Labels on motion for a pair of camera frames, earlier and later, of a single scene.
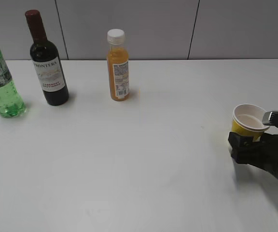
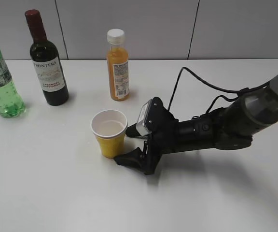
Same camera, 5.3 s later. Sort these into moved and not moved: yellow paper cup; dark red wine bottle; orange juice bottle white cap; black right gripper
Moved: black right gripper; yellow paper cup
Not moved: dark red wine bottle; orange juice bottle white cap
